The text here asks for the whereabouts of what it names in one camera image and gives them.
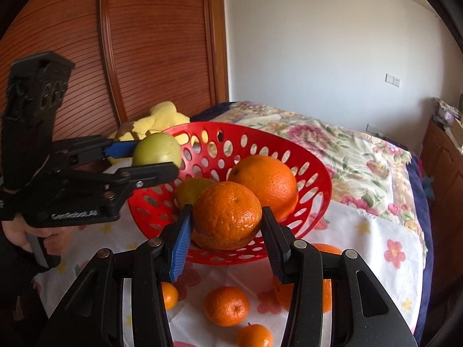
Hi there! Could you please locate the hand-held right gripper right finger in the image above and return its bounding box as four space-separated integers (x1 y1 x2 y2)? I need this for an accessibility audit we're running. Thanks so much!
261 206 418 347

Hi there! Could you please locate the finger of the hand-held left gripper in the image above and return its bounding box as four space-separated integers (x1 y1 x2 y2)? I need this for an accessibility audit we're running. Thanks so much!
65 162 179 203
54 135 140 167

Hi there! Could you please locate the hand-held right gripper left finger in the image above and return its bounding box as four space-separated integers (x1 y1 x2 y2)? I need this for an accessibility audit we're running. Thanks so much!
45 203 196 347

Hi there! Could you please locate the green apple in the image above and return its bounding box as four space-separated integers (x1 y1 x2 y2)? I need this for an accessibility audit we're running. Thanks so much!
132 132 182 169

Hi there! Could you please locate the yellow pear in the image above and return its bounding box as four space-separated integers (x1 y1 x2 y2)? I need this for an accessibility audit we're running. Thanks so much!
174 178 218 208

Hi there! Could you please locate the red plastic basket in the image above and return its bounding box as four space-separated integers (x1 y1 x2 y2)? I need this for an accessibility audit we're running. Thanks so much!
127 122 332 265

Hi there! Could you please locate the rough-skinned tangerine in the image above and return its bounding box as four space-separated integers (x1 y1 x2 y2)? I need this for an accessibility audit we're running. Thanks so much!
192 182 262 251

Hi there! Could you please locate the large orange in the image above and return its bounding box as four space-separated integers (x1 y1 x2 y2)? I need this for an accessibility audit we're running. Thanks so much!
275 243 342 314
227 155 299 223

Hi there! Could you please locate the person's left hand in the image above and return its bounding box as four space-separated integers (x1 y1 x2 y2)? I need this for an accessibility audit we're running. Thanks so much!
2 219 78 257

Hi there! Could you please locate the small tangerine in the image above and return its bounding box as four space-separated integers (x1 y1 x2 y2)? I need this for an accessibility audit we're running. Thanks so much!
237 323 273 347
203 286 250 327
161 282 179 310

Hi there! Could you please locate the yellow plush toy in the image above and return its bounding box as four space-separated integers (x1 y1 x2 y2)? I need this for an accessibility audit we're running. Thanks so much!
106 102 191 165

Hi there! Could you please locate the white flower-print cloth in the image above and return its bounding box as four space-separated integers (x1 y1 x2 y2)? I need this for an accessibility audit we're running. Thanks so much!
34 199 425 347

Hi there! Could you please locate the brown wooden wardrobe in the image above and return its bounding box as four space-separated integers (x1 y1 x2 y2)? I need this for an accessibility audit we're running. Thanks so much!
0 0 229 189

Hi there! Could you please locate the floral bed sheet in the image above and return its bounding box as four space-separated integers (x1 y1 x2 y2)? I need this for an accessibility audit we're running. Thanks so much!
210 101 415 239

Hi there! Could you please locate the white floral cloth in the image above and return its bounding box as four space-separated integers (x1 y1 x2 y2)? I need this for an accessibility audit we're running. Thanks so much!
190 102 435 344

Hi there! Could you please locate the teal cloth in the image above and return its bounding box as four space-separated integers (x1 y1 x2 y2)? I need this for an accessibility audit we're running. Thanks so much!
421 175 435 199

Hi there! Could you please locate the wooden sideboard cabinet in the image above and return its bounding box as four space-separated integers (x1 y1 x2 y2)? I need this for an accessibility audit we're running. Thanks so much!
420 117 463 272

